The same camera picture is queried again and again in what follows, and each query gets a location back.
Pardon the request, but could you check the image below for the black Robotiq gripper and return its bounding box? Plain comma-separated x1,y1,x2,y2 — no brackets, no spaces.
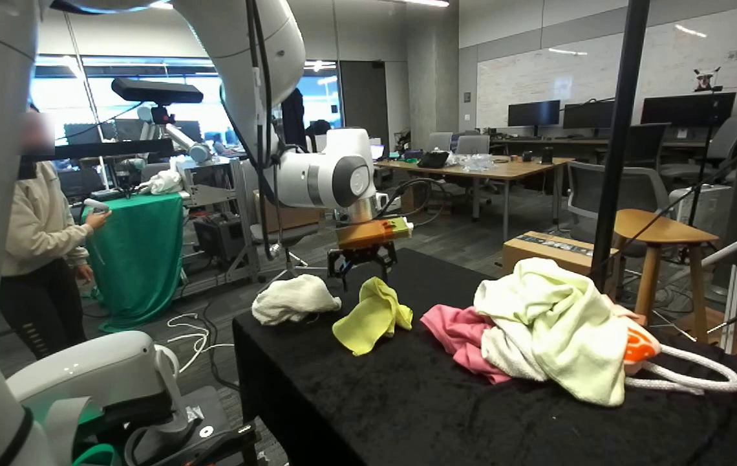
325,244,400,293

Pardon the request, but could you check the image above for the yellow cloth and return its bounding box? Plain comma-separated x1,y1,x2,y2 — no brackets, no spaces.
329,274,417,358

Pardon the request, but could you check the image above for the pale green cloth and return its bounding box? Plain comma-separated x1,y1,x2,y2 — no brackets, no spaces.
487,256,635,409

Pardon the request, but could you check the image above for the peach cloth with orange print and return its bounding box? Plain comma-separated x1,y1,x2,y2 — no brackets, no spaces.
620,327,665,370

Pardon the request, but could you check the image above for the small white cloth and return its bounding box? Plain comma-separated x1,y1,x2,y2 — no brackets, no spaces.
248,271,343,330

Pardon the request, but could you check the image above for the brown open cardboard box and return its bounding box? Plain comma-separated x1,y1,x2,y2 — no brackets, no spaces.
254,204,325,238

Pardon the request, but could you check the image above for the pink cloth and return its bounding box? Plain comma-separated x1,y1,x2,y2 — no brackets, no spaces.
418,302,516,387

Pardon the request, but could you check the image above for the black table cover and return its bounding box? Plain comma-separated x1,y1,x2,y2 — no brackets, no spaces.
232,244,737,466

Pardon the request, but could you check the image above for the long wooden desk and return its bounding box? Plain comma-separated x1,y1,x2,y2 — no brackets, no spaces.
378,155,576,244

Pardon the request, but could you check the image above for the cardboard box with black tape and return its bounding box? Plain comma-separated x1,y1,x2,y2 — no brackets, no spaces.
502,227,620,280

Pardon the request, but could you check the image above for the white crumpled cloth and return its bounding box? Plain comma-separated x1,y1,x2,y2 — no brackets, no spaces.
135,166,185,199

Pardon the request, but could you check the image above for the green drape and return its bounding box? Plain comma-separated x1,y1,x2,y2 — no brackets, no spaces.
79,192,189,332

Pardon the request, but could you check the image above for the gray mesh office chair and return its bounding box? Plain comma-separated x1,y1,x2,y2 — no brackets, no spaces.
568,161,673,223

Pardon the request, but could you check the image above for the black vertical pole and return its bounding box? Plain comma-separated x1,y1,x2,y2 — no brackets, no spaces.
584,0,652,293

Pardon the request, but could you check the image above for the wooden stool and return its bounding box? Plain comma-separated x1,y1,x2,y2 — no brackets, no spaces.
611,204,718,341

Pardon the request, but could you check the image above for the person in beige sweater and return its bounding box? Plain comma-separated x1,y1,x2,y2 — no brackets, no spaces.
0,100,117,361

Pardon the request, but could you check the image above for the wide black computer monitor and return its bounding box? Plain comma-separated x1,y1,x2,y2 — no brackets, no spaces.
639,91,737,134

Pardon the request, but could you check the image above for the black office chair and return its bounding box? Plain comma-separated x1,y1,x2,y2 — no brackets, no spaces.
700,115,737,190

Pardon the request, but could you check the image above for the white floor cable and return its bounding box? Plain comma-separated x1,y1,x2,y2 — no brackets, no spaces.
162,311,240,387

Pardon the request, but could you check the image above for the black clamp bracket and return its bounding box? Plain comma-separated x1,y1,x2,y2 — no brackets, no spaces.
120,414,259,466

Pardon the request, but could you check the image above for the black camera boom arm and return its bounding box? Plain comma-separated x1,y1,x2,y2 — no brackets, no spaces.
16,100,215,166

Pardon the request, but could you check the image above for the black stereo camera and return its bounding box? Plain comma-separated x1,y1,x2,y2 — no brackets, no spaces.
109,77,206,110

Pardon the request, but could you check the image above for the white rope loop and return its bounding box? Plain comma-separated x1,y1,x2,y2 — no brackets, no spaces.
624,341,737,398

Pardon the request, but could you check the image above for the black drone wall figure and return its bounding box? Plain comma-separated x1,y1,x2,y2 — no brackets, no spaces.
690,64,723,95

